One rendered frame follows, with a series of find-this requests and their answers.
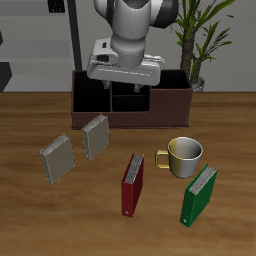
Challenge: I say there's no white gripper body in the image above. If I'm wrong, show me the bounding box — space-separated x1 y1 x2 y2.
86 53 166 87

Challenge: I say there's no dark brown desk caddy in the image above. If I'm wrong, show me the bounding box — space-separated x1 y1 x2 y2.
70 68 194 130

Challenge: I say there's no yellow book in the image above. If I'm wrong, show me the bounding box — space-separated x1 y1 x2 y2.
81 114 111 161
39 133 76 186

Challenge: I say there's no red book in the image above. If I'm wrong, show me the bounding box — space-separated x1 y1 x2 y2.
120 152 145 218

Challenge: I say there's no green book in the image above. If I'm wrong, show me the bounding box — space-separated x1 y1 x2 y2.
179 163 219 229

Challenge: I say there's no green pot plant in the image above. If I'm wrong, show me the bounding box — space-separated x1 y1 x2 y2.
170 0 236 93

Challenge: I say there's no yellow and white mug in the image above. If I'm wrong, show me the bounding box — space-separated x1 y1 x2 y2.
154 136 204 179

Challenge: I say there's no grey wall shelf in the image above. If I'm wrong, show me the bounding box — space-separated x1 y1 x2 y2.
0 0 83 93

